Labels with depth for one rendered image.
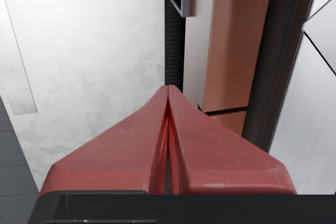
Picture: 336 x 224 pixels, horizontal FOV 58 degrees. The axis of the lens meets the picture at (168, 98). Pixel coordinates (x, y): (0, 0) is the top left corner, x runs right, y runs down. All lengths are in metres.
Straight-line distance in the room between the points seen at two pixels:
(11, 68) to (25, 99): 0.04
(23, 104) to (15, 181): 1.18
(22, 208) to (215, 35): 1.59
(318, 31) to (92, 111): 0.30
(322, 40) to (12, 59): 0.31
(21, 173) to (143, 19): 1.26
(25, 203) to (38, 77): 1.35
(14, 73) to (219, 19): 0.26
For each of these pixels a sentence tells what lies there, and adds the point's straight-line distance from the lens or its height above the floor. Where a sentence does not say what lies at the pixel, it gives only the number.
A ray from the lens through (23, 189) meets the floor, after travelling 1.62.
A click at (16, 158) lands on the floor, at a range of 1.47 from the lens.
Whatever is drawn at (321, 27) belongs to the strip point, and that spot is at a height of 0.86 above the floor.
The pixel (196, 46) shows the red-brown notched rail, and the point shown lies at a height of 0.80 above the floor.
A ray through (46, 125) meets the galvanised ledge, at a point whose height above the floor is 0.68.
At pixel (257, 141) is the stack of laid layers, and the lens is 0.27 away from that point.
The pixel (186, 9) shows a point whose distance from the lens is 0.26.
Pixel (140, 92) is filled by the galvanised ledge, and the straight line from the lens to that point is 0.41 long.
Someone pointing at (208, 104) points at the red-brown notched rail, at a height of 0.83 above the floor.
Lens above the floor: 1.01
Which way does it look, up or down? 52 degrees down
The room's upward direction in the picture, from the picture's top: 159 degrees clockwise
